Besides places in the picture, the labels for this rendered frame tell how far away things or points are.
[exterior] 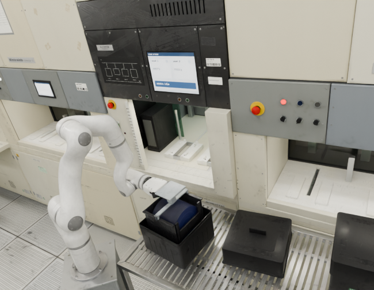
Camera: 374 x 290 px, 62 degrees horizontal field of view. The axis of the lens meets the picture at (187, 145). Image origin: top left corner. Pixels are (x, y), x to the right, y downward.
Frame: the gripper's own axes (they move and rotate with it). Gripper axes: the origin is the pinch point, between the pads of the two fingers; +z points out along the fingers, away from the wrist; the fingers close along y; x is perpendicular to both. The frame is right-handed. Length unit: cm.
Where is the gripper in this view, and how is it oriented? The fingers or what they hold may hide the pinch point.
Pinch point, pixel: (170, 193)
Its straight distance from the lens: 155.4
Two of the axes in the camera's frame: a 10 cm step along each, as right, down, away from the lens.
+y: -6.2, 4.6, -6.4
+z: 7.8, 2.2, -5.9
